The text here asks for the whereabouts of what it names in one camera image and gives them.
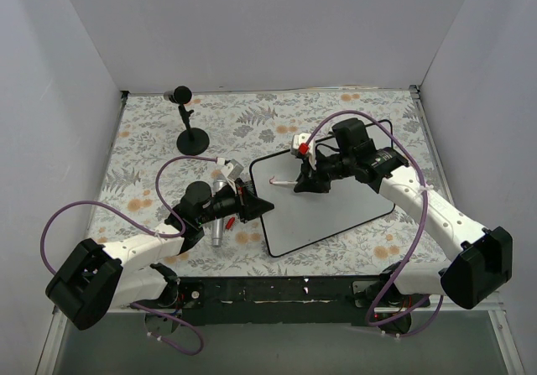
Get red marker cap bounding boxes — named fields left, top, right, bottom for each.
left=225, top=216, right=236, bottom=230

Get red white marker pen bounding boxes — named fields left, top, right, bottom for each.
left=269, top=179, right=297, bottom=186

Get white whiteboard black frame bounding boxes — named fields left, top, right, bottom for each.
left=249, top=118, right=396, bottom=258

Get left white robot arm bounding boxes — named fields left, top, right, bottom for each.
left=45, top=180, right=274, bottom=330

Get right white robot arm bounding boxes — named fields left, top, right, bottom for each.
left=291, top=117, right=513, bottom=310

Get silver microphone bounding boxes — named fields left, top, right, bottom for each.
left=211, top=174, right=227, bottom=247

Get black microphone stand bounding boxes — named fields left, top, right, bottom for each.
left=176, top=104, right=210, bottom=156

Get floral table mat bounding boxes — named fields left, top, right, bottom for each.
left=88, top=90, right=442, bottom=277

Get black base bar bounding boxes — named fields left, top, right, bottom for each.
left=167, top=276, right=431, bottom=328

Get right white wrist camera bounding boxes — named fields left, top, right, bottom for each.
left=290, top=133, right=316, bottom=169

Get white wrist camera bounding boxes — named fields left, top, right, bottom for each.
left=290, top=133, right=316, bottom=169
left=221, top=159, right=244, bottom=182

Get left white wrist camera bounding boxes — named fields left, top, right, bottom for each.
left=221, top=159, right=244, bottom=182

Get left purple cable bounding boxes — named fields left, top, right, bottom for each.
left=39, top=155, right=230, bottom=356

